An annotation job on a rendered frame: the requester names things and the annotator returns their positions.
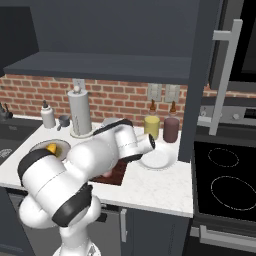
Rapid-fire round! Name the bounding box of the dark brown cutting board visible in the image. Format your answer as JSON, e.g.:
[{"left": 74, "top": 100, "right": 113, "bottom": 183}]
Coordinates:
[{"left": 89, "top": 158, "right": 130, "bottom": 187}]

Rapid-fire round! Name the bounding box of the dark grey base cabinet door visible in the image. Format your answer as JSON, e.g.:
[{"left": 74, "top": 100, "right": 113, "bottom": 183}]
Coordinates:
[{"left": 121, "top": 207, "right": 192, "bottom": 256}]

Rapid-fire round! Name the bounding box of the yellow sauce bottle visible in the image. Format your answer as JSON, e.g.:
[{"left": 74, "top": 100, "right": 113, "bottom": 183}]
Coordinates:
[{"left": 143, "top": 99, "right": 161, "bottom": 141}]

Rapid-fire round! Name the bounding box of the dark red sauce bottle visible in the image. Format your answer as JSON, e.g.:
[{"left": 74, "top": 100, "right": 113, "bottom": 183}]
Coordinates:
[{"left": 162, "top": 100, "right": 181, "bottom": 144}]

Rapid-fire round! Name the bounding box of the pale pink pastry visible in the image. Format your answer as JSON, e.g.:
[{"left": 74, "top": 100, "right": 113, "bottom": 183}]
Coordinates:
[{"left": 102, "top": 168, "right": 115, "bottom": 179}]

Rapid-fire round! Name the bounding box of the white paper towel roll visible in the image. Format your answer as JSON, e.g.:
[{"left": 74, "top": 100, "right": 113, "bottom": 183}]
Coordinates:
[{"left": 67, "top": 85, "right": 95, "bottom": 140}]

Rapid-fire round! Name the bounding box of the grey measuring cup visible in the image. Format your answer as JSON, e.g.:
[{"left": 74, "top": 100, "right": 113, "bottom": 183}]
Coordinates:
[{"left": 56, "top": 114, "right": 71, "bottom": 132}]

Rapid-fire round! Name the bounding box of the white plate with pastry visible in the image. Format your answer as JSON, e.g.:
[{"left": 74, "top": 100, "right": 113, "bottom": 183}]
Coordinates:
[{"left": 29, "top": 138, "right": 72, "bottom": 162}]

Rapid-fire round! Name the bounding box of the yellow pastry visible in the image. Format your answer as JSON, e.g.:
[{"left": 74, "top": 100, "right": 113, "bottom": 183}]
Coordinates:
[{"left": 45, "top": 142, "right": 59, "bottom": 155}]

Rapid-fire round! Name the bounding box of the white soap bottle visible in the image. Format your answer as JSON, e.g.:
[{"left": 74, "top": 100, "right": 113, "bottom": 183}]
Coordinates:
[{"left": 40, "top": 99, "right": 57, "bottom": 130}]

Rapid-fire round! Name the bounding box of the grey dishwasher front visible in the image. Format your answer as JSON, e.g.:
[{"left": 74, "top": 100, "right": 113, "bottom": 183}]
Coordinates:
[{"left": 6, "top": 188, "right": 123, "bottom": 256}]

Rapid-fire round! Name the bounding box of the black hob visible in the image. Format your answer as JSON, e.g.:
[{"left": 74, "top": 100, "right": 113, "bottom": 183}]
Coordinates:
[{"left": 192, "top": 99, "right": 256, "bottom": 232}]

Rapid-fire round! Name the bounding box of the dark sink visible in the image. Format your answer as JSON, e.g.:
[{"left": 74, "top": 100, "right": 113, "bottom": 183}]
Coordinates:
[{"left": 0, "top": 117, "right": 43, "bottom": 167}]

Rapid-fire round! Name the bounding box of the black tap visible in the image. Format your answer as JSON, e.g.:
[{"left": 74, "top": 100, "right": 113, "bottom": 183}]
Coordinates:
[{"left": 0, "top": 102, "right": 14, "bottom": 122}]

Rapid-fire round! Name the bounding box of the black microwave oven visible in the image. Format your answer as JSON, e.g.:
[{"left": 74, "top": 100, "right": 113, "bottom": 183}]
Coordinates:
[{"left": 209, "top": 0, "right": 256, "bottom": 93}]

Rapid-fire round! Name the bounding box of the oven door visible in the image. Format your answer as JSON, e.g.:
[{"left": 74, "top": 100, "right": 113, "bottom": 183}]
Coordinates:
[{"left": 185, "top": 219, "right": 256, "bottom": 256}]

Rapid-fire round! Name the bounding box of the white wall socket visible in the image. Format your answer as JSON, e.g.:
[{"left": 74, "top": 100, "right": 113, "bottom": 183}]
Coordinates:
[
  {"left": 147, "top": 83, "right": 163, "bottom": 102},
  {"left": 164, "top": 83, "right": 181, "bottom": 104},
  {"left": 72, "top": 78, "right": 86, "bottom": 91}
]

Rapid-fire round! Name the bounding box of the dark grey wall cabinet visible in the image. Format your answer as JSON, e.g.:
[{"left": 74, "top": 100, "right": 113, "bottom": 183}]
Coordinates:
[{"left": 2, "top": 0, "right": 202, "bottom": 85}]

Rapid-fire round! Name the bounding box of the grey base cabinet handle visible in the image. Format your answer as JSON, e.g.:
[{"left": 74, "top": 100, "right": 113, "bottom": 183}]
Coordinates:
[{"left": 119, "top": 207, "right": 129, "bottom": 244}]

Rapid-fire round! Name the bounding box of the grey cabinet door handle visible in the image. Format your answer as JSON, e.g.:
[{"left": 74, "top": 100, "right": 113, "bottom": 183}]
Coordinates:
[{"left": 208, "top": 18, "right": 244, "bottom": 136}]

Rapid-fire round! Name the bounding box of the grey oven handle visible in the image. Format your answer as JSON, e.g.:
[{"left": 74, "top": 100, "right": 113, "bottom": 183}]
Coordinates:
[{"left": 198, "top": 224, "right": 256, "bottom": 254}]

